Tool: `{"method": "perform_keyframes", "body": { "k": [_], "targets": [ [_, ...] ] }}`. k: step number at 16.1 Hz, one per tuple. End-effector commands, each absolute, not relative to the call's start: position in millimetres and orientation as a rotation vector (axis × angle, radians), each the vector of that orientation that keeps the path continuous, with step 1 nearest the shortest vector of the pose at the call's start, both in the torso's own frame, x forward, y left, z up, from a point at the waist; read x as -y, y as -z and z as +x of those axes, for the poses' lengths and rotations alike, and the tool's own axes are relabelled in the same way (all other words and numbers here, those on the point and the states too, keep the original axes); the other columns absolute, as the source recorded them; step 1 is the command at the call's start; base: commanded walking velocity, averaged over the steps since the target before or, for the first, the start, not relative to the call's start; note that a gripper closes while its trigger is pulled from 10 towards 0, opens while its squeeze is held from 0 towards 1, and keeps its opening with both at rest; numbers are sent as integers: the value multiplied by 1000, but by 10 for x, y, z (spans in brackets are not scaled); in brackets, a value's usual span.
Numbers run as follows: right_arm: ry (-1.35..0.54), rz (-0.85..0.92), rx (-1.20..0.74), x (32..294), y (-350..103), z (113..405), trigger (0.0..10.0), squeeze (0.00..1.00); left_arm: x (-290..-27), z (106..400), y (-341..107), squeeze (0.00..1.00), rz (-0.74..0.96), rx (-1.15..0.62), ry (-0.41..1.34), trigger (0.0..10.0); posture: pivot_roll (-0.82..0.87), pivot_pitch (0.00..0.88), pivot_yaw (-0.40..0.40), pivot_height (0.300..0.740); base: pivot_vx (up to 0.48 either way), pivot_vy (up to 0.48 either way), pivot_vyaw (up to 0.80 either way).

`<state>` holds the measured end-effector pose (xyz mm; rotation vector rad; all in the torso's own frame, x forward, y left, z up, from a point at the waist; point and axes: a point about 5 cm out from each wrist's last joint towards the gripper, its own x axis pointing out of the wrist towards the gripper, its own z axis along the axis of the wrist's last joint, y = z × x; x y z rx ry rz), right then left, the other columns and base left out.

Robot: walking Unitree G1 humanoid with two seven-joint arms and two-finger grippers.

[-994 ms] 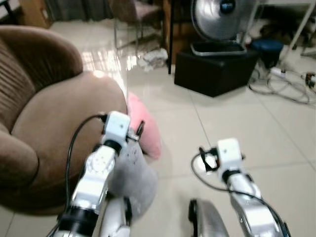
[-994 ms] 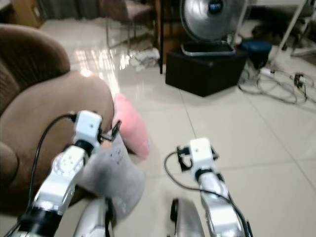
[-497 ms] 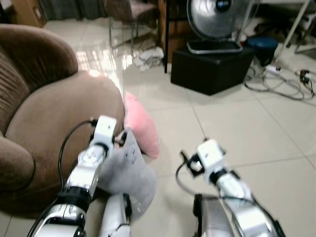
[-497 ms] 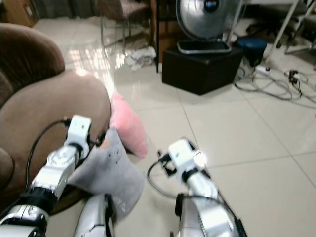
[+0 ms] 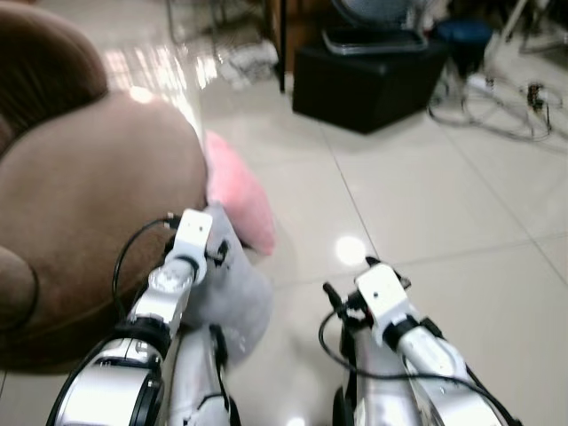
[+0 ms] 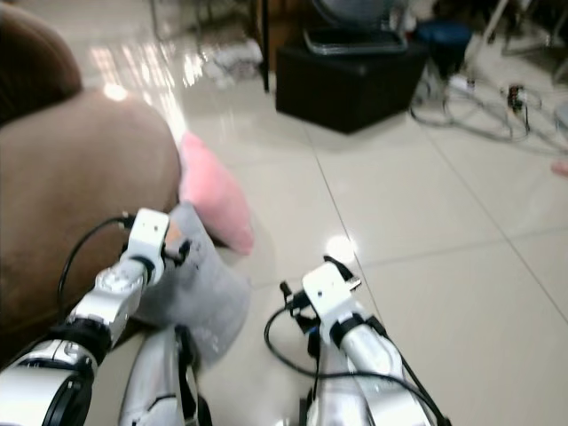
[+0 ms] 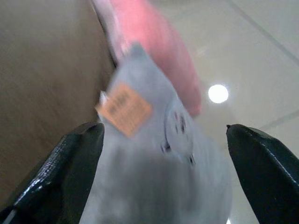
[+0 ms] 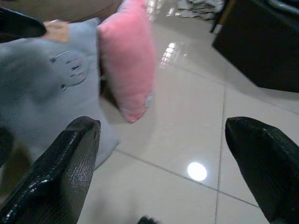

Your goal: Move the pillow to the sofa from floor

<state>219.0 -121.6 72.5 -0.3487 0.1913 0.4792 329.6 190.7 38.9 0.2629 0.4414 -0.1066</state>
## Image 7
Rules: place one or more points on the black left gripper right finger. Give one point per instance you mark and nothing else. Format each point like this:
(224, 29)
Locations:
(264, 172)

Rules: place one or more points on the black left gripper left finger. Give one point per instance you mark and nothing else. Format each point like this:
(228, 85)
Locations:
(58, 172)

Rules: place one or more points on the grey plush pillow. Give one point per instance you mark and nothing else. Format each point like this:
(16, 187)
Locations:
(151, 175)

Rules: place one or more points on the beige sofa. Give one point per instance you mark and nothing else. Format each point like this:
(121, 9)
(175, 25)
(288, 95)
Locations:
(46, 81)

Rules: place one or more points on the orange paper tag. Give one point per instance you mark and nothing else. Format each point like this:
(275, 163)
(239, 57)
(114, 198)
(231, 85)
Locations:
(123, 112)

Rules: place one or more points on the pink cushion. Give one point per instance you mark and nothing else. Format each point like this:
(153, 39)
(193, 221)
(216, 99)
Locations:
(161, 44)

